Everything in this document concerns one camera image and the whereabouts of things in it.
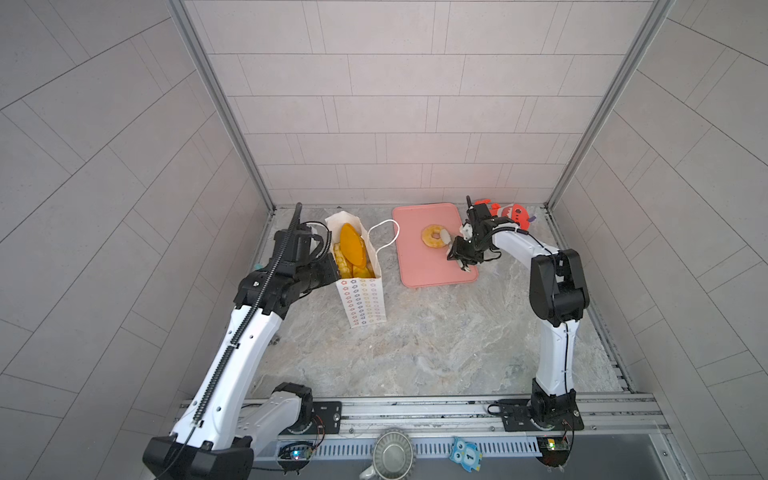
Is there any ring donut bread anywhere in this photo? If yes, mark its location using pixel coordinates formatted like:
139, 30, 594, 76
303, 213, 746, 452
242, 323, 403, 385
421, 224, 448, 249

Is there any white printed paper bag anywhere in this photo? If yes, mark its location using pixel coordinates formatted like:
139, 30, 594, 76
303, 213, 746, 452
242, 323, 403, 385
326, 211, 400, 328

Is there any spiral twisted bread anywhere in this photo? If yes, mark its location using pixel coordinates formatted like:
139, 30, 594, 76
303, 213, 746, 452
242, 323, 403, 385
333, 245, 353, 279

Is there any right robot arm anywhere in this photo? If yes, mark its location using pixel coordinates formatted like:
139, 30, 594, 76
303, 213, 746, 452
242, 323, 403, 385
447, 197, 590, 432

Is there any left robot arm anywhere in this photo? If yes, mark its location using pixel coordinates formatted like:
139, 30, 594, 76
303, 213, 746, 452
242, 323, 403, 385
142, 213, 340, 479

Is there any pink plastic tray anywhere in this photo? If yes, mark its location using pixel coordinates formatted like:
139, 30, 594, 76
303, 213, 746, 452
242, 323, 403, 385
392, 203, 479, 289

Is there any red shark plush toy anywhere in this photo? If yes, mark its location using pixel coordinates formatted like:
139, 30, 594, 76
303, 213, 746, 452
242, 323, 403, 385
474, 199, 536, 230

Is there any left circuit board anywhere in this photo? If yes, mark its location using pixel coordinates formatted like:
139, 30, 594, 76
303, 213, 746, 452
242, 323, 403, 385
278, 441, 316, 462

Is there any circuit board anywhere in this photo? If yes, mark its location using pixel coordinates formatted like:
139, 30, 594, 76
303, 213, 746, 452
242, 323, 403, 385
536, 437, 571, 468
278, 441, 316, 462

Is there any blue owl figure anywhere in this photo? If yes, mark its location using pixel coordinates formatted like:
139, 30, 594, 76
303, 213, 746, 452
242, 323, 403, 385
449, 437, 483, 472

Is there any metal fluted tart mould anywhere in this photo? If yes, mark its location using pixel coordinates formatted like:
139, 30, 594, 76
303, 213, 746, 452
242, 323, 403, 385
359, 430, 415, 480

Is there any right circuit board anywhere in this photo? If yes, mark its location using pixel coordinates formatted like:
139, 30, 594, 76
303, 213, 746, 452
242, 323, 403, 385
536, 437, 571, 468

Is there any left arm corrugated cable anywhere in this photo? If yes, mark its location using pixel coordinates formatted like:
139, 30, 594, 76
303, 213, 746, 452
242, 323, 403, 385
155, 202, 304, 480

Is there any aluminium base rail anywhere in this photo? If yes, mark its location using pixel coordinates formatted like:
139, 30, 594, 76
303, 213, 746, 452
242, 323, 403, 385
173, 392, 670, 445

